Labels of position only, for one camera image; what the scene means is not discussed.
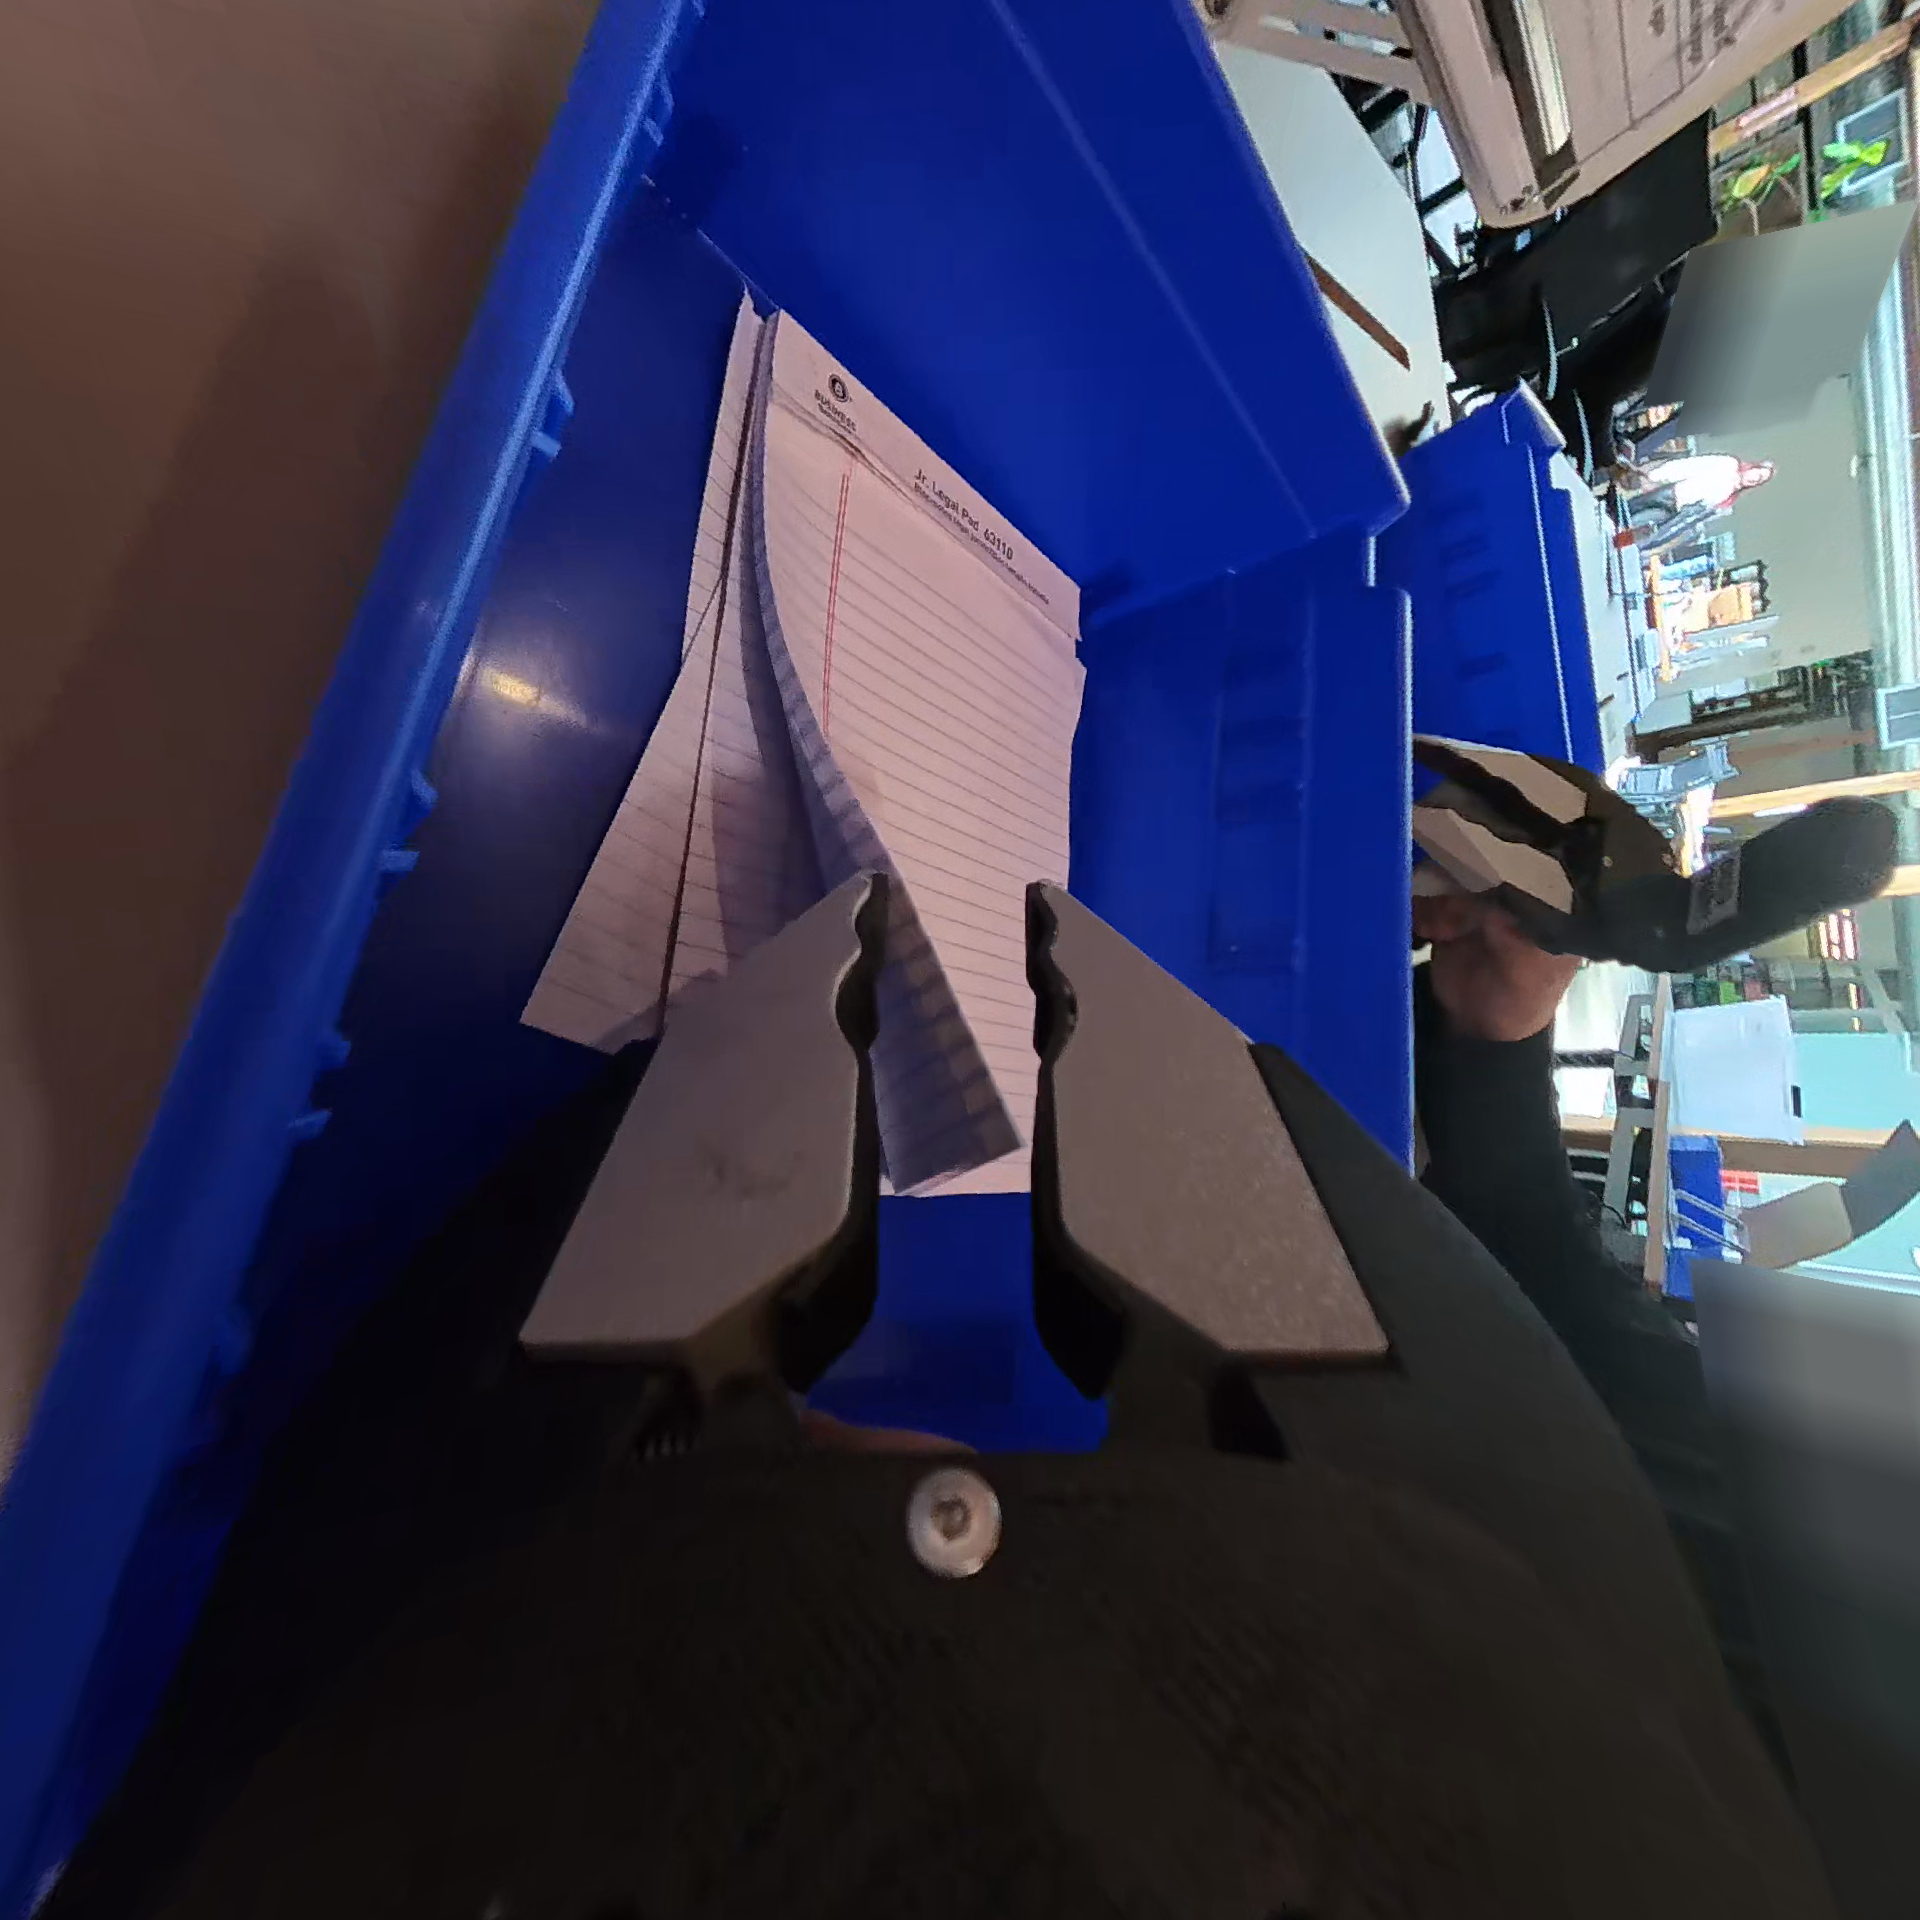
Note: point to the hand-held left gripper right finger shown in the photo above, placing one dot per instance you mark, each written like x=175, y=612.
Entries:
x=1214, y=1196

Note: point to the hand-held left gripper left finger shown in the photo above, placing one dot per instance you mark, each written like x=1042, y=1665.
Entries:
x=706, y=1185

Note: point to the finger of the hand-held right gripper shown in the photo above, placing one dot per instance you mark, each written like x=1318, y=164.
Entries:
x=1501, y=860
x=1511, y=779

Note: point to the narrow blue plastic bin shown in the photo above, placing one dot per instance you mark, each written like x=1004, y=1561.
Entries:
x=1501, y=595

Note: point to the lined paper sheet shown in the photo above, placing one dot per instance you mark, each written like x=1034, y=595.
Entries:
x=644, y=897

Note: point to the white lined legal pad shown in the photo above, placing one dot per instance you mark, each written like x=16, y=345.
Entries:
x=935, y=722

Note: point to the large blue plastic bin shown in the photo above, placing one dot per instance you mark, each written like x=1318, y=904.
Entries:
x=975, y=226

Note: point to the person's right forearm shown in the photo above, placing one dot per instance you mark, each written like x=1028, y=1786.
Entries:
x=1501, y=1140

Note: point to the grey desk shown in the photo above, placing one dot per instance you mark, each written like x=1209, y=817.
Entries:
x=224, y=595

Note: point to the person's right hand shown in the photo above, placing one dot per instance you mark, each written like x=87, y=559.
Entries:
x=1490, y=971

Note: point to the white storage box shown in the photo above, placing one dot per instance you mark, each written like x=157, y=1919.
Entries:
x=1736, y=1060

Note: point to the grey folded cardboard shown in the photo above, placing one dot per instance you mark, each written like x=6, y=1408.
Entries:
x=1830, y=1196

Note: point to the small blue desktop bins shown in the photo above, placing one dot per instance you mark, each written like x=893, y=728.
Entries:
x=1693, y=1213

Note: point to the green plant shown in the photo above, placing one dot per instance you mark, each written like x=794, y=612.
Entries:
x=1797, y=170

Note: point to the wooden instruction board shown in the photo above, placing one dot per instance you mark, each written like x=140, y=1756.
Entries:
x=1633, y=92

